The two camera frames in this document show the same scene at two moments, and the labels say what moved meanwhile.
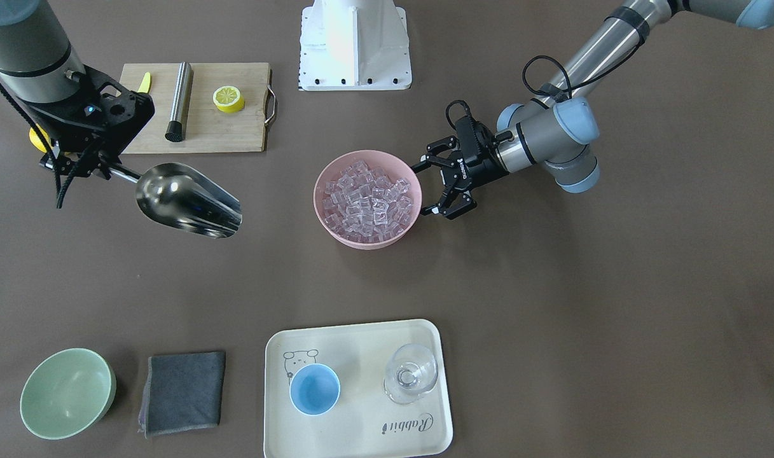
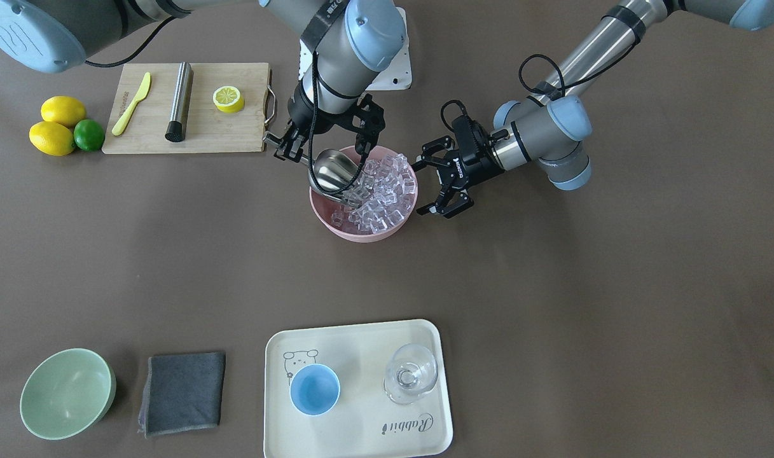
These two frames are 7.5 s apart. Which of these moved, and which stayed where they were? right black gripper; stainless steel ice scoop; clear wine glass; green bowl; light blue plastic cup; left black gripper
Moved: stainless steel ice scoop; right black gripper
Stayed: light blue plastic cup; left black gripper; clear wine glass; green bowl
